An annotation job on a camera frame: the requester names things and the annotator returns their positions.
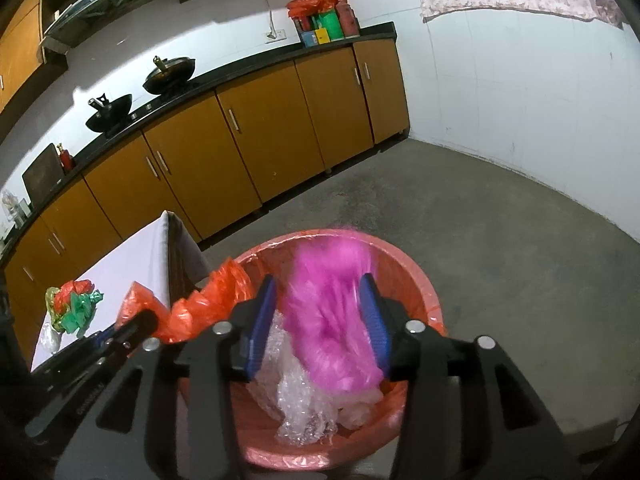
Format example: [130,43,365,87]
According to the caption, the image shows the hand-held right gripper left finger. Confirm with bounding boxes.
[52,274,281,480]

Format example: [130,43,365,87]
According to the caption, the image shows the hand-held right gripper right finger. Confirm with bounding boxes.
[357,272,583,480]

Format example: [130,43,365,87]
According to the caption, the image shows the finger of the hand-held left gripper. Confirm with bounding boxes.
[86,308,162,357]

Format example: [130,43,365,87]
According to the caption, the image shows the pink plastic bag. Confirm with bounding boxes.
[282,227,389,397]

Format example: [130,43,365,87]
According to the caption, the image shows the orange basket with red liner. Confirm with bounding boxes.
[177,228,447,472]

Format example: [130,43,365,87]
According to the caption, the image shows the orange plastic bag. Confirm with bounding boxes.
[116,257,256,345]

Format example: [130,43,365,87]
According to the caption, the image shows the white plastic bag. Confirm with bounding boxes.
[337,385,384,431]

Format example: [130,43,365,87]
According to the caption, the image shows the bubble wrap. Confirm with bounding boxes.
[252,310,342,449]
[37,322,64,354]

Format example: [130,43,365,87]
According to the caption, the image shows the green and yellow plastic bag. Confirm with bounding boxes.
[45,280,104,339]

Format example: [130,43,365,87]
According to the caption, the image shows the lilac tablecloth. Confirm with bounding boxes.
[30,210,211,374]

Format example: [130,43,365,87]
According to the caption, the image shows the clear bag with jar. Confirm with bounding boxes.
[0,190,21,224]

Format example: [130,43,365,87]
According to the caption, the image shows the dark cutting board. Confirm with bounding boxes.
[22,143,66,206]

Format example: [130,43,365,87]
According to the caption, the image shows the wooden lower cabinets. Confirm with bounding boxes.
[2,40,411,347]

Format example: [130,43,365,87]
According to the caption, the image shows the gas stove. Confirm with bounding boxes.
[102,97,167,139]

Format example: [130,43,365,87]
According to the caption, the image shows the black wok with lid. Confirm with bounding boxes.
[142,55,196,96]

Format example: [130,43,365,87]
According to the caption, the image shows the black countertop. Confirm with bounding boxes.
[0,21,398,261]

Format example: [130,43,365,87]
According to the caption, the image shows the blue and yellow box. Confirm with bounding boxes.
[300,27,331,49]

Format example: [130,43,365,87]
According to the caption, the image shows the green packet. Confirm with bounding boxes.
[312,10,346,44]

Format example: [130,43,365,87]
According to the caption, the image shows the steel range hood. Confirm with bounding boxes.
[39,0,183,56]

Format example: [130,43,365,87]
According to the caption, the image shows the red bag on boxes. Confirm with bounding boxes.
[286,0,347,19]

